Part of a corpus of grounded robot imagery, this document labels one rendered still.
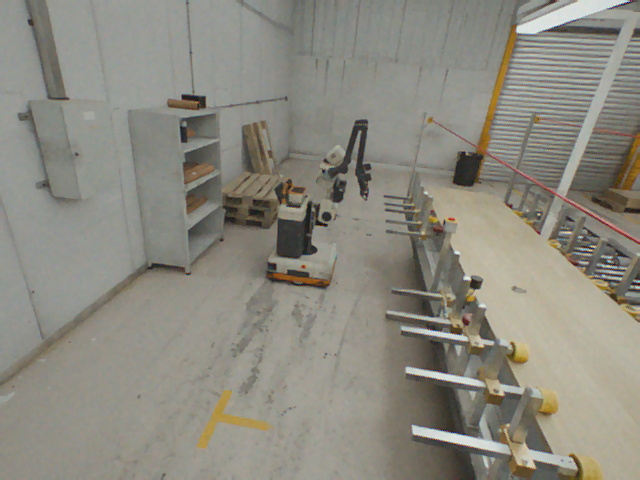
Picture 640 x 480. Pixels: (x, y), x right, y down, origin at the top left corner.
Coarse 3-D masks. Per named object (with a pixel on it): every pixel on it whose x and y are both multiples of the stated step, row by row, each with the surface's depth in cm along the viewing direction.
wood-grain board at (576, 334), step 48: (432, 192) 389; (480, 240) 272; (528, 240) 280; (528, 288) 209; (576, 288) 214; (528, 336) 167; (576, 336) 170; (624, 336) 174; (528, 384) 139; (576, 384) 141; (624, 384) 144; (576, 432) 121; (624, 432) 123
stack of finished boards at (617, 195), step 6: (606, 192) 752; (612, 192) 736; (618, 192) 729; (624, 192) 734; (630, 192) 738; (636, 192) 742; (612, 198) 734; (618, 198) 718; (624, 198) 703; (630, 198) 692; (636, 198) 694; (624, 204) 701; (630, 204) 695; (636, 204) 694
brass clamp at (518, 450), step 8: (504, 424) 113; (504, 432) 110; (504, 440) 110; (512, 448) 105; (520, 448) 106; (512, 456) 104; (520, 456) 103; (528, 456) 104; (512, 464) 104; (520, 464) 101; (528, 464) 101; (512, 472) 103; (520, 472) 102; (528, 472) 102
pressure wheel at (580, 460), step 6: (570, 456) 107; (576, 456) 105; (582, 456) 105; (588, 456) 105; (576, 462) 105; (582, 462) 103; (588, 462) 103; (594, 462) 103; (582, 468) 102; (588, 468) 102; (594, 468) 102; (600, 468) 102; (576, 474) 104; (582, 474) 101; (588, 474) 101; (594, 474) 101; (600, 474) 101
